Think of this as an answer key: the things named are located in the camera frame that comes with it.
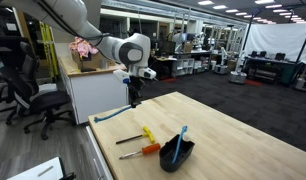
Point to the white cabinet wooden top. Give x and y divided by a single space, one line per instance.
93 96

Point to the white wrist camera blue end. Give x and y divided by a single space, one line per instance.
121 76

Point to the black computer monitor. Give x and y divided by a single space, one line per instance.
168 47

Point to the white workbench drawer cabinet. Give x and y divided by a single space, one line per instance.
98 160

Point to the white backdrop screen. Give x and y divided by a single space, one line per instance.
276 40

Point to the blue marker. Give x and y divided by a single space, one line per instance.
113 114
179 143

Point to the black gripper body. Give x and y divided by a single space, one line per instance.
135 84

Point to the white shelf unit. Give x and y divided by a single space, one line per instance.
183 66

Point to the ceiling light panel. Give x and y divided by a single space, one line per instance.
220 6
232 10
205 2
264 1
273 6

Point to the small open cardboard box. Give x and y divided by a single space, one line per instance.
93 61

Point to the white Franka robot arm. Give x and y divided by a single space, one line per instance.
73 16

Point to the black desk with equipment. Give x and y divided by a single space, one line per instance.
269 68

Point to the grey mobile robot base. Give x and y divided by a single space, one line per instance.
304 84
221 69
238 77

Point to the black plastic bowl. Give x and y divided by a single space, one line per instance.
166 160

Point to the black office chair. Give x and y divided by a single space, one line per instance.
46 100

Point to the pink plush object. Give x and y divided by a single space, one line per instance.
82 47

